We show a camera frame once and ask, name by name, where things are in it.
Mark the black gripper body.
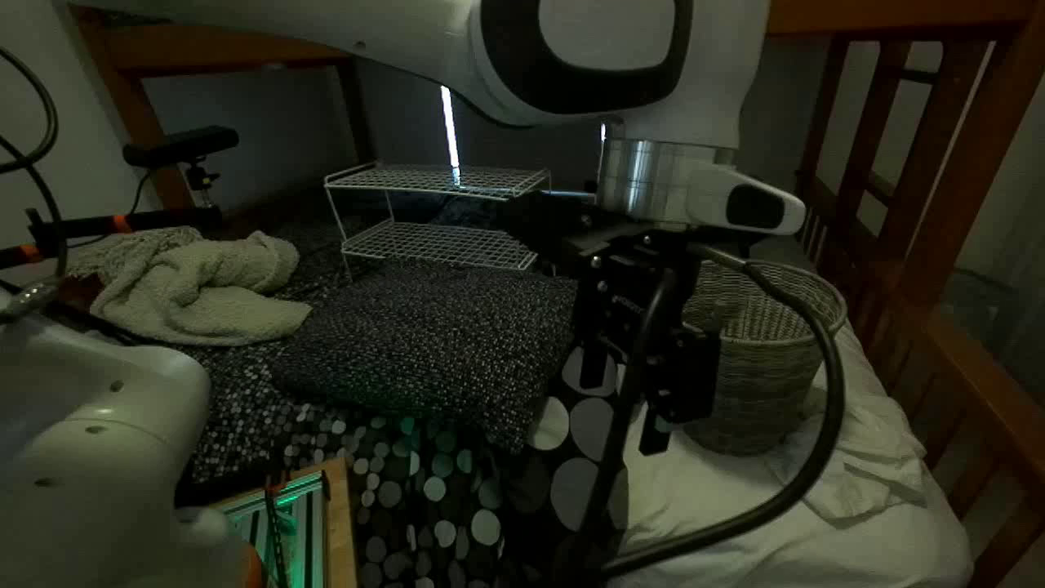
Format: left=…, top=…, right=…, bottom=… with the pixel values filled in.
left=526, top=192, right=723, bottom=455

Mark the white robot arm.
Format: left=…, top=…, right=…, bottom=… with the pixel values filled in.
left=82, top=0, right=808, bottom=234

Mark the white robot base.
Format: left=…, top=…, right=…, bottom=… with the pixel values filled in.
left=0, top=320, right=261, bottom=588

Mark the grey woven basket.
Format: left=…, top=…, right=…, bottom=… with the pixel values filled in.
left=681, top=263, right=824, bottom=459

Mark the white bed sheet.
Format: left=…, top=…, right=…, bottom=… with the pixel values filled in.
left=607, top=320, right=978, bottom=588

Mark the black polka dot blanket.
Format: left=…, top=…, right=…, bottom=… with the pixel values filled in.
left=176, top=207, right=635, bottom=588

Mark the light green towel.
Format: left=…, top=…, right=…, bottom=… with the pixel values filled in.
left=72, top=227, right=310, bottom=347

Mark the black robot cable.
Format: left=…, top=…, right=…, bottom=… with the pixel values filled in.
left=586, top=246, right=848, bottom=583

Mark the white wire shelf rack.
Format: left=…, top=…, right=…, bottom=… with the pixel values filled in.
left=324, top=163, right=548, bottom=273

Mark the wooden bunk bed frame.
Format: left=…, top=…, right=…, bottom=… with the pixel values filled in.
left=75, top=0, right=1045, bottom=588

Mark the black camera on stand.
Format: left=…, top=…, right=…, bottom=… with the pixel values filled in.
left=0, top=126, right=242, bottom=273

